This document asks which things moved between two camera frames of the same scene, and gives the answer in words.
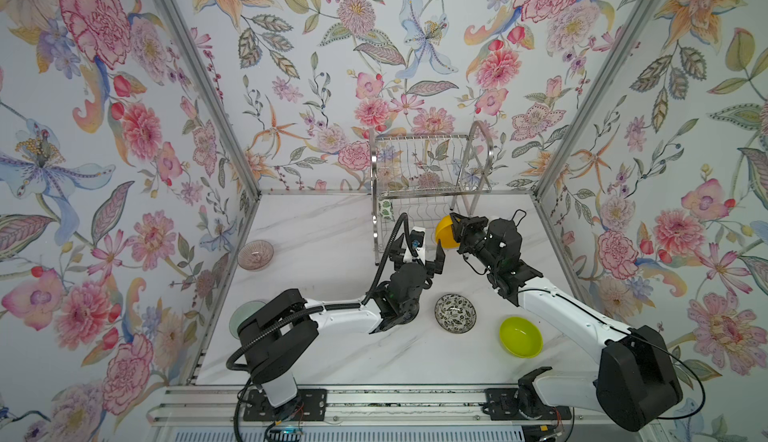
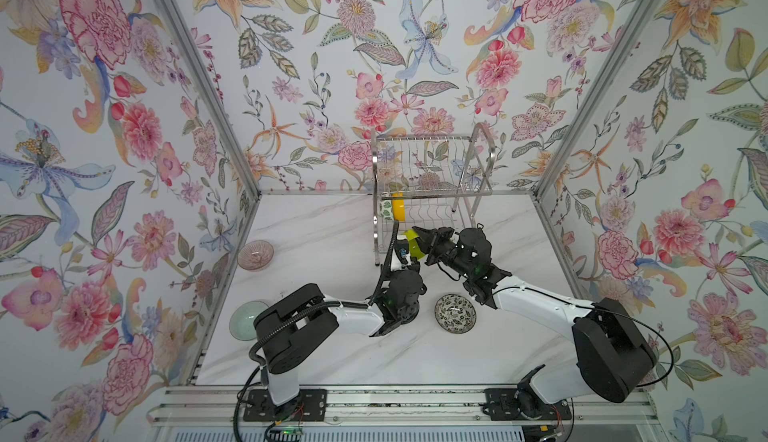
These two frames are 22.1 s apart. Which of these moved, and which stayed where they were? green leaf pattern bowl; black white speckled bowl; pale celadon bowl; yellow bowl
Moved: yellow bowl
Stayed: pale celadon bowl; black white speckled bowl; green leaf pattern bowl
